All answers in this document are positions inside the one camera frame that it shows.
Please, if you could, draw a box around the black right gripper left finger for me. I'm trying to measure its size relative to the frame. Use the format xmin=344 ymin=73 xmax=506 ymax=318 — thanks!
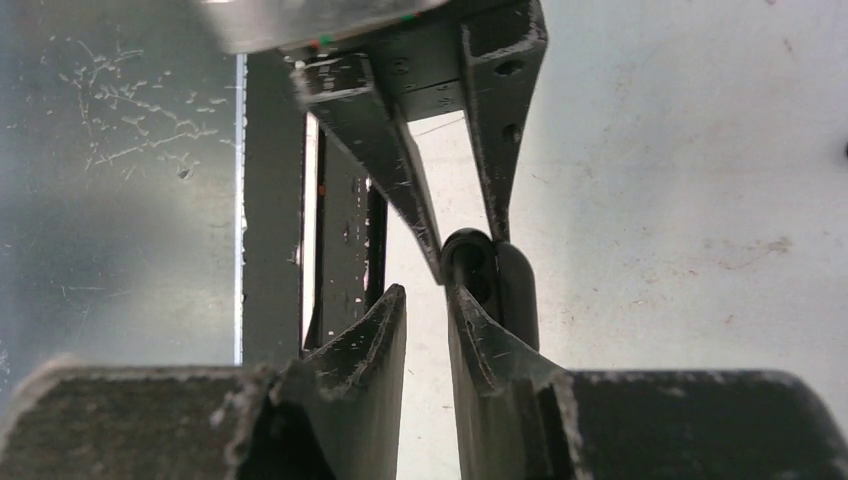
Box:
xmin=1 ymin=285 xmax=406 ymax=479

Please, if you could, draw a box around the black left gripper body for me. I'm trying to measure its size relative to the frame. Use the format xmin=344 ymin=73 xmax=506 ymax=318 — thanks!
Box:
xmin=303 ymin=1 xmax=505 ymax=121

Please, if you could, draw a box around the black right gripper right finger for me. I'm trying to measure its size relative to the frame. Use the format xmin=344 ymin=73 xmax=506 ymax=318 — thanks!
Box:
xmin=447 ymin=287 xmax=847 ymax=479

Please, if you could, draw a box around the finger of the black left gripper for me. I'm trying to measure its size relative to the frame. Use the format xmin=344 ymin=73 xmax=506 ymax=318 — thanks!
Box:
xmin=291 ymin=53 xmax=443 ymax=285
xmin=460 ymin=1 xmax=548 ymax=242

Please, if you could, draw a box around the black oval charging case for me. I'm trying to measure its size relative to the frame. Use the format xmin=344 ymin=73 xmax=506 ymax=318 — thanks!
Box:
xmin=441 ymin=228 xmax=540 ymax=350

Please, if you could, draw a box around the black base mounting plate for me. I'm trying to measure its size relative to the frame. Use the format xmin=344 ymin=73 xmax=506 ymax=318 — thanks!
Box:
xmin=241 ymin=52 xmax=389 ymax=369

